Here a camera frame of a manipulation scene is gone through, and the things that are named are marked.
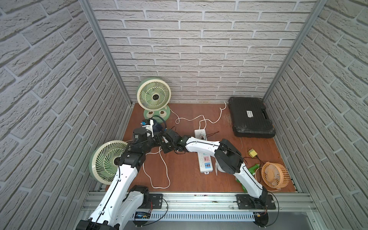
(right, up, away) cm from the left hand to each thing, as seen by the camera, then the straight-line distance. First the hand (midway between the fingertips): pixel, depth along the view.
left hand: (160, 130), depth 77 cm
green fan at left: (-27, -15, -7) cm, 32 cm away
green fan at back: (-7, +22, +13) cm, 26 cm away
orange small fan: (+62, -24, -3) cm, 67 cm away
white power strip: (+26, -20, +8) cm, 33 cm away
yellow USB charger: (+57, -16, +12) cm, 61 cm away
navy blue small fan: (-5, 0, +15) cm, 16 cm away
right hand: (-1, -12, +14) cm, 19 cm away
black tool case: (+61, +7, +24) cm, 66 cm away
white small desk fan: (+29, -14, -19) cm, 37 cm away
